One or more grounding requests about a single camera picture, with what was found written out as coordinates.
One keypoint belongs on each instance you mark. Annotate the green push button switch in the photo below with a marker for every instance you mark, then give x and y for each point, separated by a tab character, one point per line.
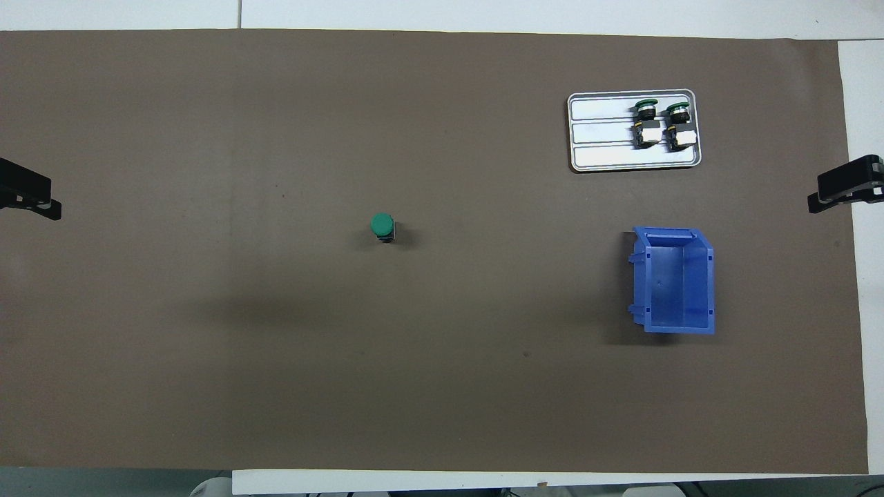
678	128
382	225
646	124

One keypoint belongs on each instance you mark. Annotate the brown paper table mat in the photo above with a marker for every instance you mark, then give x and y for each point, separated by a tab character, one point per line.
207	103

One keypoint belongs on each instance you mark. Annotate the blue plastic storage bin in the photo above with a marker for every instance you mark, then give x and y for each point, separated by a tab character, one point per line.
673	283

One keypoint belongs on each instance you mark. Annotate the grey metal tray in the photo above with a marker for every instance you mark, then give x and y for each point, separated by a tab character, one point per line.
601	131

